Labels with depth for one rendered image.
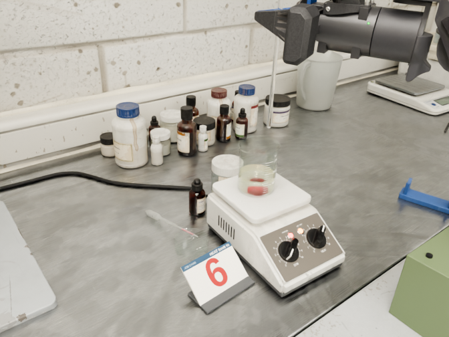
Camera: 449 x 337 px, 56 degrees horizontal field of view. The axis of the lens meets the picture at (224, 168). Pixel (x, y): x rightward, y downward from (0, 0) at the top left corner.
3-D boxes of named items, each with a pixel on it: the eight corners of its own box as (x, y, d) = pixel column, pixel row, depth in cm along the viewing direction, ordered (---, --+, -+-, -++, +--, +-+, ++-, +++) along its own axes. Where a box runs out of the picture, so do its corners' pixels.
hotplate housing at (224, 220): (345, 267, 65) (354, 225, 61) (280, 301, 58) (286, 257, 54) (256, 198, 81) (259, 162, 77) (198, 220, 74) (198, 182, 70)
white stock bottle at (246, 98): (234, 134, 107) (236, 90, 101) (230, 124, 112) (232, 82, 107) (258, 134, 107) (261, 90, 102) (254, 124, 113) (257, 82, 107)
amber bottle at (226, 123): (216, 142, 102) (217, 107, 98) (216, 136, 105) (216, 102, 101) (230, 142, 102) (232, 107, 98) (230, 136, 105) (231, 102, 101)
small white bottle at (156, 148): (162, 166, 91) (160, 138, 87) (150, 165, 91) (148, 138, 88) (164, 160, 93) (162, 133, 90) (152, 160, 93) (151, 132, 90)
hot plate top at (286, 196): (313, 202, 66) (314, 196, 66) (254, 226, 60) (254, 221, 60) (265, 170, 75) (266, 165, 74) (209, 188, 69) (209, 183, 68)
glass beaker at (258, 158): (256, 176, 72) (260, 131, 68) (283, 192, 68) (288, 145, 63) (224, 189, 68) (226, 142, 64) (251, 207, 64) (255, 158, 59)
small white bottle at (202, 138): (197, 152, 97) (197, 128, 94) (198, 147, 99) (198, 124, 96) (207, 152, 97) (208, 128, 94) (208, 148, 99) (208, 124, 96)
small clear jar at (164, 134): (174, 154, 96) (174, 133, 93) (156, 158, 94) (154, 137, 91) (166, 146, 99) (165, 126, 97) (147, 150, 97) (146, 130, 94)
